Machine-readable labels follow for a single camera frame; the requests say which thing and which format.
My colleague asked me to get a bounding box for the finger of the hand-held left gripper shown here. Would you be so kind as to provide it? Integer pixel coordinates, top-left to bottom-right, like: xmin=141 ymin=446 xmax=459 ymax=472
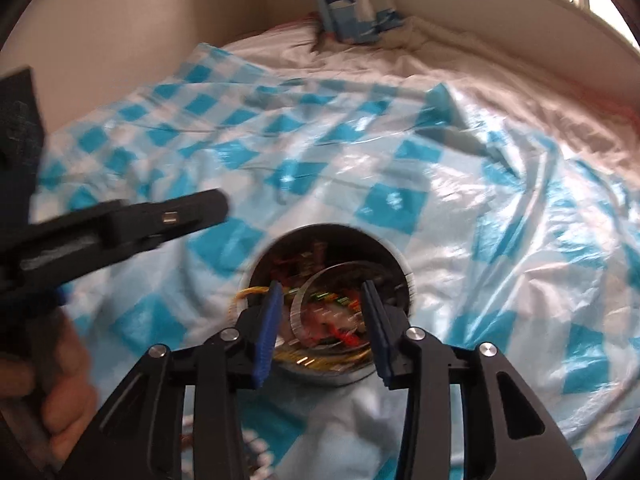
xmin=102 ymin=188 xmax=231 ymax=257

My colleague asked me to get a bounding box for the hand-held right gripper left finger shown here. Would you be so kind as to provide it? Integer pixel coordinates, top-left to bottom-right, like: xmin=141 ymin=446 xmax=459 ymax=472
xmin=60 ymin=280 xmax=286 ymax=480

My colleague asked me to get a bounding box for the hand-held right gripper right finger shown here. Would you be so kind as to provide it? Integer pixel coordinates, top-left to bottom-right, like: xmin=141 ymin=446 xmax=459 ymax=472
xmin=360 ymin=280 xmax=587 ymax=480

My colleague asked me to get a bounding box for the round metal tin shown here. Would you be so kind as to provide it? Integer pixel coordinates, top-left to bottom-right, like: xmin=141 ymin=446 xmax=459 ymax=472
xmin=227 ymin=223 xmax=417 ymax=389

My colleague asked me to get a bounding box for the heap of mixed jewelry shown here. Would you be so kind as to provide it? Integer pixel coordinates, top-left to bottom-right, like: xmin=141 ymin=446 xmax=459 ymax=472
xmin=231 ymin=240 xmax=402 ymax=377

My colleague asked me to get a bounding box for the person's left hand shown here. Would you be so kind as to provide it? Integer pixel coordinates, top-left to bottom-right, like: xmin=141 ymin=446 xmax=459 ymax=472
xmin=0 ymin=305 xmax=99 ymax=467

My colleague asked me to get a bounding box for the silver bangle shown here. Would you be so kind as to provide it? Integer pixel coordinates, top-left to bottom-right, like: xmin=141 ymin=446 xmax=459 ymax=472
xmin=289 ymin=262 xmax=382 ymax=350

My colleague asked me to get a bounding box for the blue checkered plastic sheet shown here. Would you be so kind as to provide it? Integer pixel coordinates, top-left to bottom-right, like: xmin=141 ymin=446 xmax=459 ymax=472
xmin=30 ymin=42 xmax=640 ymax=480

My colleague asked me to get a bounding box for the blue patterned curtain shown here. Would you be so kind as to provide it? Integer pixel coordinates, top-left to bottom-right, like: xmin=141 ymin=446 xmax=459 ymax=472
xmin=305 ymin=0 xmax=404 ymax=46

